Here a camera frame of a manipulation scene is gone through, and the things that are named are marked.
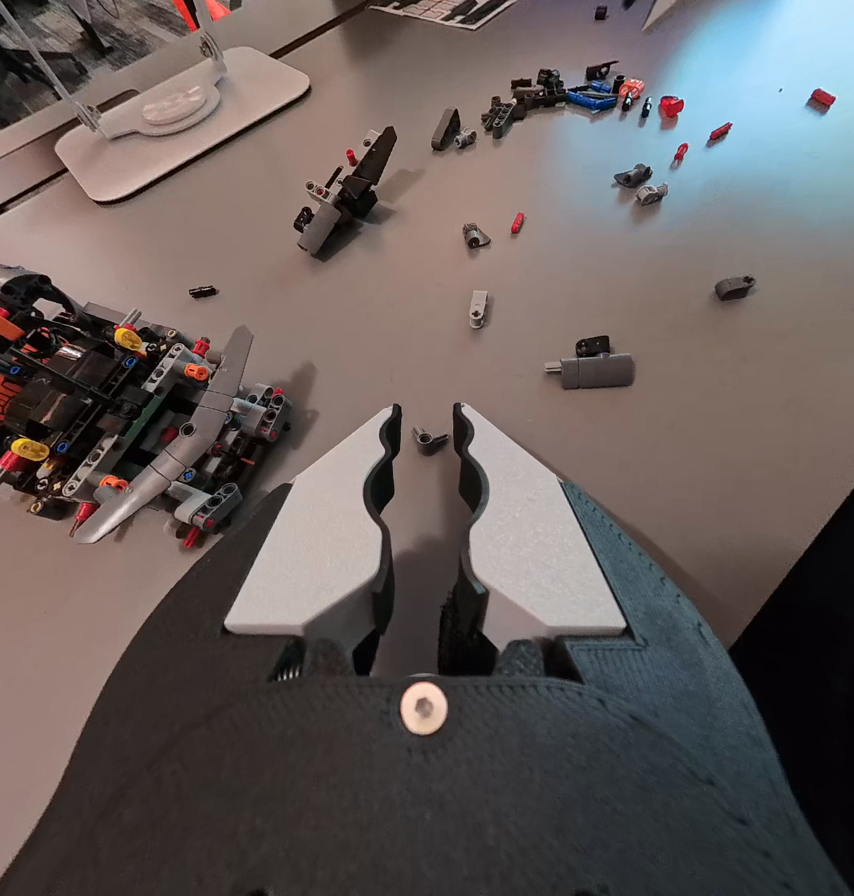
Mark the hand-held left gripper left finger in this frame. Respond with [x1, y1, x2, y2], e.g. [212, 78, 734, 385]
[224, 403, 403, 676]

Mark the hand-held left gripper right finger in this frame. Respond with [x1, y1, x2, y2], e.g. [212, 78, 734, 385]
[452, 402, 628, 676]

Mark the pile of small lego pieces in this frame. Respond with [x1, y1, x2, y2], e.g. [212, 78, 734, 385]
[481, 59, 653, 139]

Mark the grey axle connector lego assembly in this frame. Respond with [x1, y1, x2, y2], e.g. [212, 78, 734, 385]
[545, 335, 636, 391]

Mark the black grey lego wing assembly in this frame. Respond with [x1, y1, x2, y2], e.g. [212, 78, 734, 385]
[293, 126, 399, 255]

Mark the lego car chassis model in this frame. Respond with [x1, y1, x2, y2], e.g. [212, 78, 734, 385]
[0, 262, 294, 547]

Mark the black white sticker sheet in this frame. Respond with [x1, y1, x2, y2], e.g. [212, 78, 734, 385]
[370, 0, 520, 31]

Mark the white stand base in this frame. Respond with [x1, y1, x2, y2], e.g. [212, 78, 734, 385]
[55, 45, 311, 204]

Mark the red triangular floor object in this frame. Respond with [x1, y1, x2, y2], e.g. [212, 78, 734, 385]
[171, 0, 249, 34]

